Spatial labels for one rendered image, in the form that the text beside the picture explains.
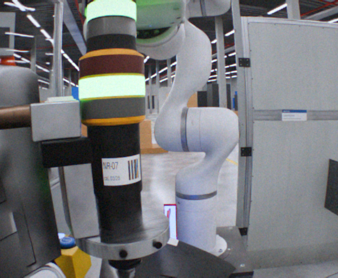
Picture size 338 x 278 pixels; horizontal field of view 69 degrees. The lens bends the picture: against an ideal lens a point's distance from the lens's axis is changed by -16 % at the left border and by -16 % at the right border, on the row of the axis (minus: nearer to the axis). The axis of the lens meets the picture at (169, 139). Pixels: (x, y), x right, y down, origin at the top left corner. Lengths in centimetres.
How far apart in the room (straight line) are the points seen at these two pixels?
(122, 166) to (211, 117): 57
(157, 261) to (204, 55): 55
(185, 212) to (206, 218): 6
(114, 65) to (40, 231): 12
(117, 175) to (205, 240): 66
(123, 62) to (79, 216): 10
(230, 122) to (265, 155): 136
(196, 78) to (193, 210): 35
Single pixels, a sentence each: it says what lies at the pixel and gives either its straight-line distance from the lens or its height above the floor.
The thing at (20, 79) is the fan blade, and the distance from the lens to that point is 32.
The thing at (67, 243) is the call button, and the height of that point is 108.
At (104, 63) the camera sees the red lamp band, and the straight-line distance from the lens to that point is 17.
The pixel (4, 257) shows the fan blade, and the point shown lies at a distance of 21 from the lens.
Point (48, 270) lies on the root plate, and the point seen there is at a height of 128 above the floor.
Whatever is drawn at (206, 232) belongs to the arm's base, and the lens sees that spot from 81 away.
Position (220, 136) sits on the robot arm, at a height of 130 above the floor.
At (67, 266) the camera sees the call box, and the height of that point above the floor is 104.
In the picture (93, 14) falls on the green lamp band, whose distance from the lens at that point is 19.
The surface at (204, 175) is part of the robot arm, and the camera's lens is 74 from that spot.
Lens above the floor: 139
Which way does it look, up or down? 8 degrees down
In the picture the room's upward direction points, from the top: 2 degrees counter-clockwise
